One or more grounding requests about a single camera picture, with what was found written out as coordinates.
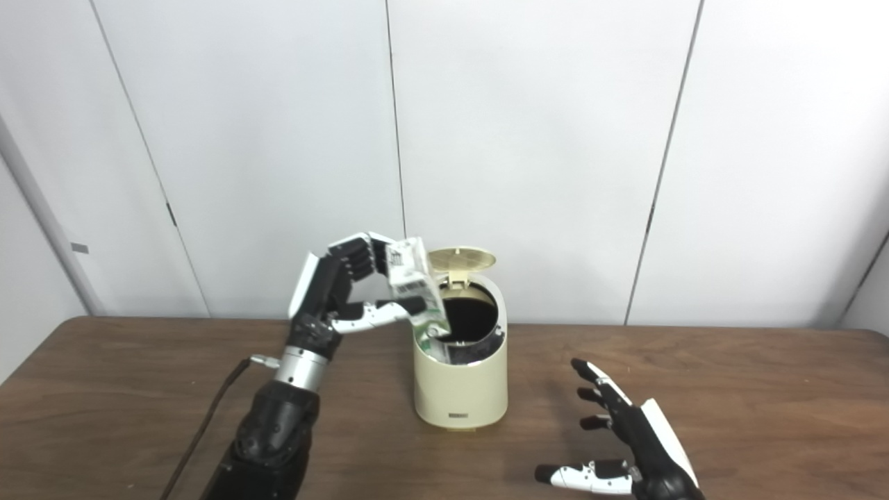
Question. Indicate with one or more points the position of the white green milk carton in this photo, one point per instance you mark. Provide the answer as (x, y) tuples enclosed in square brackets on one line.
[(413, 274)]

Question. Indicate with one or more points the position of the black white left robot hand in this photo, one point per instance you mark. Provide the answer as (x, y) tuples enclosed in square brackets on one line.
[(319, 298)]

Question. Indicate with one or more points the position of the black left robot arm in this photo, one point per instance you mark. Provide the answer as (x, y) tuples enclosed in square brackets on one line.
[(278, 423)]

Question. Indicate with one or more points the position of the cream-colored lidded bin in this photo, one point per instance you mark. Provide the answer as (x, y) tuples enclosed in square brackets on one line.
[(462, 389)]

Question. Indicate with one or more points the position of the small grey wall tag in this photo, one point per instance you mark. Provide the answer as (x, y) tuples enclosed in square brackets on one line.
[(80, 248)]

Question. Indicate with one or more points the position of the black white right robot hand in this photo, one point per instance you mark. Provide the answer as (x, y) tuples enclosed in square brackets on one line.
[(649, 444)]

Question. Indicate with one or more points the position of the black panel seam clip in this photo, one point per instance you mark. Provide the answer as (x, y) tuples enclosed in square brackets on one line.
[(171, 214)]

